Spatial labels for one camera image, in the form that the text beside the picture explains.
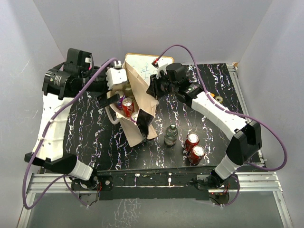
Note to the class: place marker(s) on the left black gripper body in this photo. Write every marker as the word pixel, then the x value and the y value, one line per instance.
pixel 99 85

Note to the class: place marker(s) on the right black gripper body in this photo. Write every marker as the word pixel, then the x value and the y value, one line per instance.
pixel 162 86

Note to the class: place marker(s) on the red cola can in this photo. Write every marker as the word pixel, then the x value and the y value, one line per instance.
pixel 128 107
pixel 192 140
pixel 196 154

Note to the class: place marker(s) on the clear glass bottle green cap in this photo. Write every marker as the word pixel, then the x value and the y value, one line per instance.
pixel 127 89

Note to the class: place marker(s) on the cream canvas tote bag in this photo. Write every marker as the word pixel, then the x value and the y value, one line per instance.
pixel 144 104

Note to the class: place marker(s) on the purple Fanta can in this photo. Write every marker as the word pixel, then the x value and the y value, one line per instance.
pixel 121 98
pixel 134 116

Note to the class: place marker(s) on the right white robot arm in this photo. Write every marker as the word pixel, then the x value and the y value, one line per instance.
pixel 245 137

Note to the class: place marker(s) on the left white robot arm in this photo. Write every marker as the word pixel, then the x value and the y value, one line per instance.
pixel 62 86

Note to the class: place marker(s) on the small whiteboard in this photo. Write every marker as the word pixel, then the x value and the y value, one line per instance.
pixel 142 64

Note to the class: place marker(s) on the clear glass bottle on table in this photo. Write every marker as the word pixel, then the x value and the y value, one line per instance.
pixel 171 135

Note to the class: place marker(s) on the yellow tape roll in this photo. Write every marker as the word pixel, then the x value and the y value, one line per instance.
pixel 219 99

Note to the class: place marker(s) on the red cola can front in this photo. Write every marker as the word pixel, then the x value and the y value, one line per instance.
pixel 196 154

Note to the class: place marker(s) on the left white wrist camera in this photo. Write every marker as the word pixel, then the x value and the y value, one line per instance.
pixel 115 74

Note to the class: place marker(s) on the aluminium frame rail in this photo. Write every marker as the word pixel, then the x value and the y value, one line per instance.
pixel 151 180

